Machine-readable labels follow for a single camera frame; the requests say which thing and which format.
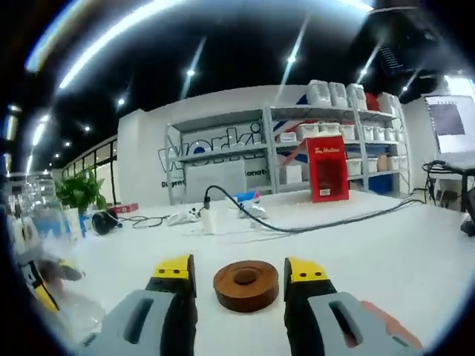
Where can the white table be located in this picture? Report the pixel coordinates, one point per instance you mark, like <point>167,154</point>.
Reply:
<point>334,252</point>

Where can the clear glass coffee can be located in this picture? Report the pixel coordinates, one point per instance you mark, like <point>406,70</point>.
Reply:
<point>85,315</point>

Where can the white game controller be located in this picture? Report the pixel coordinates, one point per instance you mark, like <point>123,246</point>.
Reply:
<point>254,211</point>
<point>183,218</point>

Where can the flat red box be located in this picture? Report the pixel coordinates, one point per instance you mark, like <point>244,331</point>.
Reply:
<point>124,208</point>

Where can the red storage bin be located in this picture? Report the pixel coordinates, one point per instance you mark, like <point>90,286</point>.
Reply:
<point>372,102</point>

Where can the brown wooden lid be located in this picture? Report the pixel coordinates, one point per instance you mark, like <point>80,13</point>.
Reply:
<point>259,293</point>

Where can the black round device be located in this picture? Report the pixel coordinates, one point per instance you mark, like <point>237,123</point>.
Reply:
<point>104,222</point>

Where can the white charger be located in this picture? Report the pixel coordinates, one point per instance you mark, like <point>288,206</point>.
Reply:
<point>208,222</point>

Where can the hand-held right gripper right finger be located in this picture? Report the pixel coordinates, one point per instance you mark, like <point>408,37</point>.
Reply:
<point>326,322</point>

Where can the grey board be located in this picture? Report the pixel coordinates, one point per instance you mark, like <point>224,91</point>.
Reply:
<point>215,181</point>

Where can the long ceiling light strip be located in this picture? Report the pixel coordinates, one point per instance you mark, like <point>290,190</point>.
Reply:
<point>79,72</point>

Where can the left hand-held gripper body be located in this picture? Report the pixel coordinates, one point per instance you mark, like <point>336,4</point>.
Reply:
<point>22,244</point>

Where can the row of white storage bins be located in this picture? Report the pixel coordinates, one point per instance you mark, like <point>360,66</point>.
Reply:
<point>334,92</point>

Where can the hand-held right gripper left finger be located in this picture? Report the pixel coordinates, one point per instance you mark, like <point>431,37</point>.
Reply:
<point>148,322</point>

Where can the blue white box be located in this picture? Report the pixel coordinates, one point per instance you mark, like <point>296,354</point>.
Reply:
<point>246,196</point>

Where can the green potted plant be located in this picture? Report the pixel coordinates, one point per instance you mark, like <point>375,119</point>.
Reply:
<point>79,191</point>

